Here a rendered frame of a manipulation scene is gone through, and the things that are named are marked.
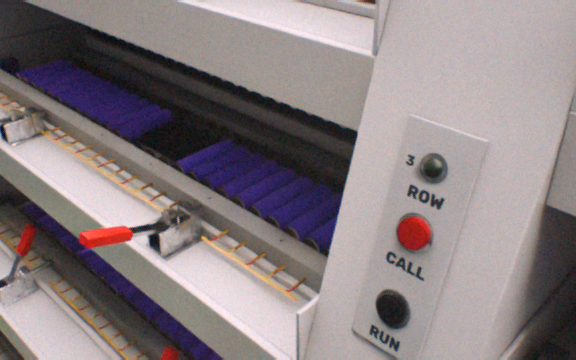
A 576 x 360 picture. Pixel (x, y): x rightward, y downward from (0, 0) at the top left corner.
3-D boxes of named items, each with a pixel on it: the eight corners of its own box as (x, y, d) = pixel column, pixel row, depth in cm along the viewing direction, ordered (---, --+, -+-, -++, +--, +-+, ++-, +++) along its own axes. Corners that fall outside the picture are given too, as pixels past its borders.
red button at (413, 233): (420, 256, 28) (429, 226, 27) (392, 242, 29) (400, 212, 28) (430, 251, 28) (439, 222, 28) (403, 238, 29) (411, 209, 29)
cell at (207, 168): (251, 165, 56) (198, 192, 52) (238, 158, 57) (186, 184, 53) (250, 148, 55) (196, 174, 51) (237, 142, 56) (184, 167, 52)
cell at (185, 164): (222, 140, 58) (169, 164, 54) (232, 136, 56) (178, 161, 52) (229, 156, 58) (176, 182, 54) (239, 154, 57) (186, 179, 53)
